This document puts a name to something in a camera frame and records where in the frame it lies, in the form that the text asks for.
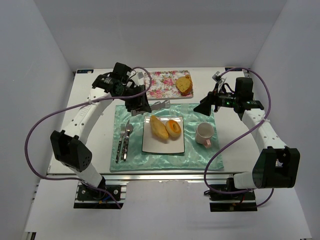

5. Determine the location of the yellow toast bread slice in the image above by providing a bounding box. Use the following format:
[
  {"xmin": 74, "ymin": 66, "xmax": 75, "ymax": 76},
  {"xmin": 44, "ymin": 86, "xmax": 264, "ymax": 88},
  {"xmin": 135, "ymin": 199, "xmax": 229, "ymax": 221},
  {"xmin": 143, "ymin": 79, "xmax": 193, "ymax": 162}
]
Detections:
[{"xmin": 150, "ymin": 115, "xmax": 169, "ymax": 141}]

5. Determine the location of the orange glazed donut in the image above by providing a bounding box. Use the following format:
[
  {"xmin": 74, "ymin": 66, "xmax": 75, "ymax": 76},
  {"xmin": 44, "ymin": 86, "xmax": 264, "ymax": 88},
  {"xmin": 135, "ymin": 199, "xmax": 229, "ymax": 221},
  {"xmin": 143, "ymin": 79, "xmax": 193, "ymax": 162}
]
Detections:
[{"xmin": 165, "ymin": 119, "xmax": 182, "ymax": 138}]

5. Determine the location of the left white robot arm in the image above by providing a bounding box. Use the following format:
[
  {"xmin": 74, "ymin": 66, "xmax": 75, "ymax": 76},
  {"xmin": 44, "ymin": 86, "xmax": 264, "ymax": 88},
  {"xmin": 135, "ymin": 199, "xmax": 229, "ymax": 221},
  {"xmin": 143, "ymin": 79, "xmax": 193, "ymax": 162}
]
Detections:
[{"xmin": 50, "ymin": 62, "xmax": 152, "ymax": 194}]

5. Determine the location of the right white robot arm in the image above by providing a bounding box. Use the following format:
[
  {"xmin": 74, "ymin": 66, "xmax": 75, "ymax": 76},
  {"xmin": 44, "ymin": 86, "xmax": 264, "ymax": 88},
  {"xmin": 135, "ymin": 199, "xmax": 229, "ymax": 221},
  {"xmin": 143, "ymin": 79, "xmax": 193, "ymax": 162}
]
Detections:
[{"xmin": 194, "ymin": 77, "xmax": 300, "ymax": 190}]

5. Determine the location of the brown bread slice front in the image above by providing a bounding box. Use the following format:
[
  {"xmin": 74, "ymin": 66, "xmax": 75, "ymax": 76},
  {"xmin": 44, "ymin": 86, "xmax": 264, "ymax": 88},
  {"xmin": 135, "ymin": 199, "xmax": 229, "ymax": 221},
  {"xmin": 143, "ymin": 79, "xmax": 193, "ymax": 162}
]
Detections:
[{"xmin": 175, "ymin": 76, "xmax": 193, "ymax": 96}]

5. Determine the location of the pink and white mug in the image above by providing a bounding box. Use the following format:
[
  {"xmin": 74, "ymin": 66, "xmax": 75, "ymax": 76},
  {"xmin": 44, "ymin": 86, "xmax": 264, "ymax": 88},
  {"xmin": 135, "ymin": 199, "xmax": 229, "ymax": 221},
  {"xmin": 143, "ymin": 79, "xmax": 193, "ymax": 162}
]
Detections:
[{"xmin": 195, "ymin": 122, "xmax": 215, "ymax": 148}]

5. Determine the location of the green satin placemat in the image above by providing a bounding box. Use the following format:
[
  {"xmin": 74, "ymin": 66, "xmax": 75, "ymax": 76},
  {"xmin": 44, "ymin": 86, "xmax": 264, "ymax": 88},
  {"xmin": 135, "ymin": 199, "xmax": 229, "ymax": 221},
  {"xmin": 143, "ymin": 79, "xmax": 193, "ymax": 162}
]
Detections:
[{"xmin": 109, "ymin": 103, "xmax": 220, "ymax": 172}]

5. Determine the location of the floral serving tray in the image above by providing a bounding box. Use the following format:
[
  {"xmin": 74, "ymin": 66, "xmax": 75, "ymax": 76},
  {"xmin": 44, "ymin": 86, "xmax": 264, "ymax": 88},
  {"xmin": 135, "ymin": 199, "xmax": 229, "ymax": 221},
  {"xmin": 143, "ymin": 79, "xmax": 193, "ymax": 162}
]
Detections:
[{"xmin": 146, "ymin": 70, "xmax": 194, "ymax": 100}]

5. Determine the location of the white square plate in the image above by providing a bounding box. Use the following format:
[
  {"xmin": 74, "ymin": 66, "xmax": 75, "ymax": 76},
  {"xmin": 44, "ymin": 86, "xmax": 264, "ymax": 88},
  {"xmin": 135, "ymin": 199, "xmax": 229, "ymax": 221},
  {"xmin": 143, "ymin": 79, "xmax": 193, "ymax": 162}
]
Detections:
[{"xmin": 142, "ymin": 116, "xmax": 185, "ymax": 155}]

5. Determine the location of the silver spoon patterned handle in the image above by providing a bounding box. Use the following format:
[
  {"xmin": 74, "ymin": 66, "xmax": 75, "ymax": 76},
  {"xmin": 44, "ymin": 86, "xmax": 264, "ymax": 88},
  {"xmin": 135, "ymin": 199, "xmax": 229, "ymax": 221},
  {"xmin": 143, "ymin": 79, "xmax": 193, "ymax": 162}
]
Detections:
[{"xmin": 121, "ymin": 123, "xmax": 134, "ymax": 162}]

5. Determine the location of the silver fork patterned handle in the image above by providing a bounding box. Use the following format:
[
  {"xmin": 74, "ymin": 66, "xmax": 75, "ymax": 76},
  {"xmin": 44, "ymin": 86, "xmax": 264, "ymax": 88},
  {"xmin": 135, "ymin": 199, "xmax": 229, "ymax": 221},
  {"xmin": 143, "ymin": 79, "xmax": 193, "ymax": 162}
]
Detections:
[{"xmin": 115, "ymin": 123, "xmax": 126, "ymax": 164}]

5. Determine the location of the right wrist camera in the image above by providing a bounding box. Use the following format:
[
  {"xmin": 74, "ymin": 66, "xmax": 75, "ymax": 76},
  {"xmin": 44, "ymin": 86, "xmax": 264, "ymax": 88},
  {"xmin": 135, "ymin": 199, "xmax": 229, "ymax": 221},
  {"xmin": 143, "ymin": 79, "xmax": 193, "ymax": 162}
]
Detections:
[{"xmin": 212, "ymin": 71, "xmax": 226, "ymax": 88}]

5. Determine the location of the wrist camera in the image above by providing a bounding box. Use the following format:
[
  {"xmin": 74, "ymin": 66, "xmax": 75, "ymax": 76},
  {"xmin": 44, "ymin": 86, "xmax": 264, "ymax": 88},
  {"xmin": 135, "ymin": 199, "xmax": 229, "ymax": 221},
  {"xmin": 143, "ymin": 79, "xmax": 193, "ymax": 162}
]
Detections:
[
  {"xmin": 212, "ymin": 71, "xmax": 226, "ymax": 88},
  {"xmin": 130, "ymin": 71, "xmax": 144, "ymax": 85}
]

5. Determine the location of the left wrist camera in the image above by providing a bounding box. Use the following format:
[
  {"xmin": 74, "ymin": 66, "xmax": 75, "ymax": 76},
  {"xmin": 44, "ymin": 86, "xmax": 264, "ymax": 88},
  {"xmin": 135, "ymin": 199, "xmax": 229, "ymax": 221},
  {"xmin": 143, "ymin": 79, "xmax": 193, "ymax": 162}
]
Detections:
[{"xmin": 130, "ymin": 71, "xmax": 144, "ymax": 85}]

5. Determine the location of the aluminium frame rail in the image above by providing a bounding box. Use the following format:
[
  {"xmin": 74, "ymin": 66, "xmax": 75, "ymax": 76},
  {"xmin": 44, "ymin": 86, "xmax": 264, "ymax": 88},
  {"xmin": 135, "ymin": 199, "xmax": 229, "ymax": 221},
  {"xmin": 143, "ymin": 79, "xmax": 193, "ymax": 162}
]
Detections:
[{"xmin": 103, "ymin": 172, "xmax": 256, "ymax": 183}]

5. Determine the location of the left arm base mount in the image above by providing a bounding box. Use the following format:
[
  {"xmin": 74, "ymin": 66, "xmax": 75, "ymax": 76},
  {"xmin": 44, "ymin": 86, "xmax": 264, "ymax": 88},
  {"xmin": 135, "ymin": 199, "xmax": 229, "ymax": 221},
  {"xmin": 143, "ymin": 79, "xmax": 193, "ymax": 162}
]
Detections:
[{"xmin": 73, "ymin": 180, "xmax": 128, "ymax": 210}]

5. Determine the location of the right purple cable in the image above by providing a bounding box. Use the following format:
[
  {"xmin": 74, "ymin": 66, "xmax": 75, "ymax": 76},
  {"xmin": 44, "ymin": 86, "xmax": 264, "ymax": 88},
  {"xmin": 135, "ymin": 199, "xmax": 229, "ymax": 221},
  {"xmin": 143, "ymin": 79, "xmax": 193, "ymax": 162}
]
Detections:
[{"xmin": 203, "ymin": 66, "xmax": 272, "ymax": 207}]

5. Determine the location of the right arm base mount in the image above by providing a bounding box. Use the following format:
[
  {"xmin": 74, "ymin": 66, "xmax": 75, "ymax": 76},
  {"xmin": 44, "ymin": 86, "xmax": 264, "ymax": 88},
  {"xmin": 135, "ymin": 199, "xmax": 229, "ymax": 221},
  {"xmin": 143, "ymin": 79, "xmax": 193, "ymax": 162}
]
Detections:
[{"xmin": 203, "ymin": 173, "xmax": 258, "ymax": 213}]

